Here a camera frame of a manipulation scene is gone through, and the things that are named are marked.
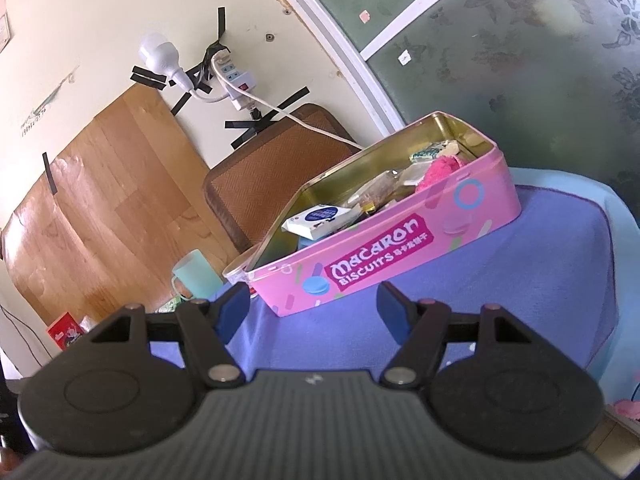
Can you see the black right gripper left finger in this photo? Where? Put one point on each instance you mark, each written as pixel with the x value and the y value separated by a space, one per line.
pixel 206 328

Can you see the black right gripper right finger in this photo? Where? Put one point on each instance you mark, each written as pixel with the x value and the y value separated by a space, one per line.
pixel 420 329

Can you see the clear bag of snack bars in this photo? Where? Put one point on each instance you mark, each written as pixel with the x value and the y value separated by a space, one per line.
pixel 377 192

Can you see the white blue wet wipes pack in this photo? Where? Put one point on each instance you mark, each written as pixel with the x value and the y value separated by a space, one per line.
pixel 320 221

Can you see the green floral tissue pack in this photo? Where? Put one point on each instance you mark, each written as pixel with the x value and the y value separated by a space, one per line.
pixel 435 150

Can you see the pink fluffy soft object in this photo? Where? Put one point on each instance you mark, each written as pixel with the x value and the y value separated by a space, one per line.
pixel 440 169

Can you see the toothpaste box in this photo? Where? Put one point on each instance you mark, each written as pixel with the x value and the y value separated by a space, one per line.
pixel 170 305

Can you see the mint green plastic mug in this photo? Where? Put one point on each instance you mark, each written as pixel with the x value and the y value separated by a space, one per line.
pixel 192 277

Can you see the pink macaron biscuits tin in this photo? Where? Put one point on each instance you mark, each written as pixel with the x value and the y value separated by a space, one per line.
pixel 408 228

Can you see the red snack box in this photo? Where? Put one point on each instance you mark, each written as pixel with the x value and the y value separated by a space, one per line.
pixel 65 330

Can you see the wood grain panel board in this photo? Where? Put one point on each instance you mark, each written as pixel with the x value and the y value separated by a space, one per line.
pixel 119 207

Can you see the brown mesh chair back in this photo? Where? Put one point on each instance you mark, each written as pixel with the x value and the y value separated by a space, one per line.
pixel 250 187

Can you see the blue tablecloth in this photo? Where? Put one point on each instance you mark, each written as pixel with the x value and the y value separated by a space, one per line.
pixel 552 268

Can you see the white power strip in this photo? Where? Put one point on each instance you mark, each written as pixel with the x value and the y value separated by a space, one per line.
pixel 234 81

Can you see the white light bulb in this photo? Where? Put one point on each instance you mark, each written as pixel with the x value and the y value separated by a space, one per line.
pixel 161 57

